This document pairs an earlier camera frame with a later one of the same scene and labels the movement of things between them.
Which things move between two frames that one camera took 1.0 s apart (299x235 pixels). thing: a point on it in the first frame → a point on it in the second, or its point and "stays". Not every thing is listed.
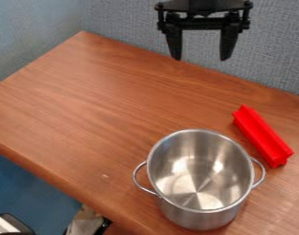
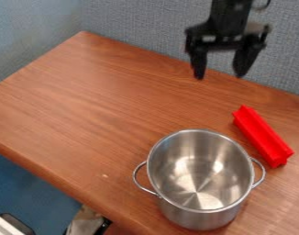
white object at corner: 6,225 stays
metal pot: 201,173 stays
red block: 261,136 stays
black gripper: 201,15 → 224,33
